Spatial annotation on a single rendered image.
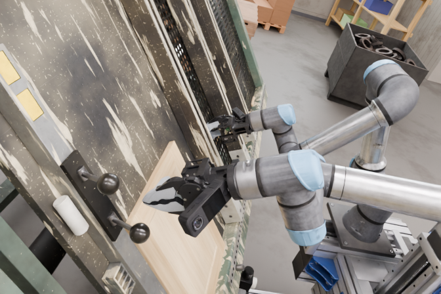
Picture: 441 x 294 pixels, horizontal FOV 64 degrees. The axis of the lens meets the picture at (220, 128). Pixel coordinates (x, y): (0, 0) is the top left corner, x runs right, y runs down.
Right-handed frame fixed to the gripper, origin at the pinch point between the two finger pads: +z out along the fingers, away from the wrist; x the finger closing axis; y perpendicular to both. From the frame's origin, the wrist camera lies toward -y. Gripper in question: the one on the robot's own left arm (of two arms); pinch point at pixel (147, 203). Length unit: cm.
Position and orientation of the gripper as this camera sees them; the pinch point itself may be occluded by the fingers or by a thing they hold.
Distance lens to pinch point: 76.1
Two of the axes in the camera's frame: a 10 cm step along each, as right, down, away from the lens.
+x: -3.4, -8.3, -4.4
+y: 1.8, -5.2, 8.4
